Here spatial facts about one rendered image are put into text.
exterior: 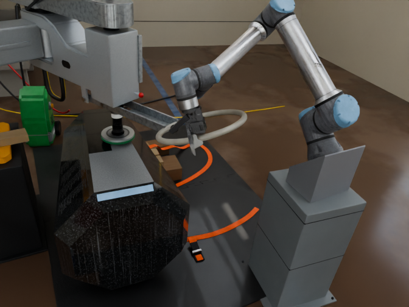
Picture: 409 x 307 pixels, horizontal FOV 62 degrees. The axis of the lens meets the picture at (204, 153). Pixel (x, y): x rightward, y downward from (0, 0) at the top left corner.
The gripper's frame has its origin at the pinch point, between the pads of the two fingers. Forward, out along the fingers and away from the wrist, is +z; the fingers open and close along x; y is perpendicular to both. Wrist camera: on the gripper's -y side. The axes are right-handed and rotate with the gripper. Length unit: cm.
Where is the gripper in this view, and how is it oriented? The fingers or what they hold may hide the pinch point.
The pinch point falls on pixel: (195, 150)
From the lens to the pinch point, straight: 160.0
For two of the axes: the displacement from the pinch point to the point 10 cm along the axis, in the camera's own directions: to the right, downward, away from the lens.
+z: 2.4, 9.1, 3.3
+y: 9.6, -1.8, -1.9
